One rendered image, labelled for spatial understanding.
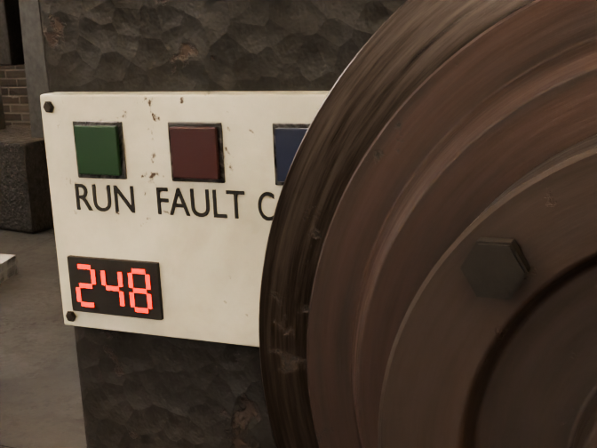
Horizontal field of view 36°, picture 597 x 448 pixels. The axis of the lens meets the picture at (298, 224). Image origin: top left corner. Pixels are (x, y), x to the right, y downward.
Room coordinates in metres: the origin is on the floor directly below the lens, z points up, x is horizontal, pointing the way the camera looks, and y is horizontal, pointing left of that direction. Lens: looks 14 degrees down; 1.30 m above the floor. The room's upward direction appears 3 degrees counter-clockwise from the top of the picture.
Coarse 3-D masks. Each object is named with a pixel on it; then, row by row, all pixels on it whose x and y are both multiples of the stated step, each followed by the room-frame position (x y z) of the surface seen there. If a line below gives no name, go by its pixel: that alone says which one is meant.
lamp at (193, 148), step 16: (176, 128) 0.64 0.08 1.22; (192, 128) 0.63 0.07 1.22; (208, 128) 0.63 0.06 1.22; (176, 144) 0.64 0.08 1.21; (192, 144) 0.63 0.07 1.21; (208, 144) 0.63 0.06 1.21; (176, 160) 0.64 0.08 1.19; (192, 160) 0.63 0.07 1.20; (208, 160) 0.63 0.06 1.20; (176, 176) 0.64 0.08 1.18; (192, 176) 0.64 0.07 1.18; (208, 176) 0.63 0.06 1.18
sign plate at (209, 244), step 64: (64, 128) 0.68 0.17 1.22; (128, 128) 0.66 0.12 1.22; (256, 128) 0.62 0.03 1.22; (64, 192) 0.69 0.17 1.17; (128, 192) 0.66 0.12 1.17; (192, 192) 0.64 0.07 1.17; (256, 192) 0.62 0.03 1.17; (64, 256) 0.69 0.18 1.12; (128, 256) 0.66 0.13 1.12; (192, 256) 0.64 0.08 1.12; (256, 256) 0.62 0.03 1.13; (64, 320) 0.69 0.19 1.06; (128, 320) 0.67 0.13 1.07; (192, 320) 0.64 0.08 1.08; (256, 320) 0.62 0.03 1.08
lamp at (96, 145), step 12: (84, 132) 0.67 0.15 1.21; (96, 132) 0.67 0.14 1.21; (108, 132) 0.66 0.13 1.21; (84, 144) 0.67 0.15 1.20; (96, 144) 0.67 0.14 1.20; (108, 144) 0.66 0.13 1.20; (84, 156) 0.67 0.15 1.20; (96, 156) 0.67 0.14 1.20; (108, 156) 0.66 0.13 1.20; (84, 168) 0.67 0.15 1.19; (96, 168) 0.67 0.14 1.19; (108, 168) 0.66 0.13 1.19; (120, 168) 0.66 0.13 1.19
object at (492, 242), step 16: (480, 240) 0.34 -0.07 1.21; (496, 240) 0.34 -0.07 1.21; (512, 240) 0.33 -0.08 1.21; (480, 256) 0.33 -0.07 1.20; (496, 256) 0.33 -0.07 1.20; (512, 256) 0.33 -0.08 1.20; (464, 272) 0.34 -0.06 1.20; (480, 272) 0.33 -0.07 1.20; (496, 272) 0.33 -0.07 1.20; (512, 272) 0.33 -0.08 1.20; (528, 272) 0.33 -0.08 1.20; (480, 288) 0.33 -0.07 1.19; (496, 288) 0.33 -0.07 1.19; (512, 288) 0.33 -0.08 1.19
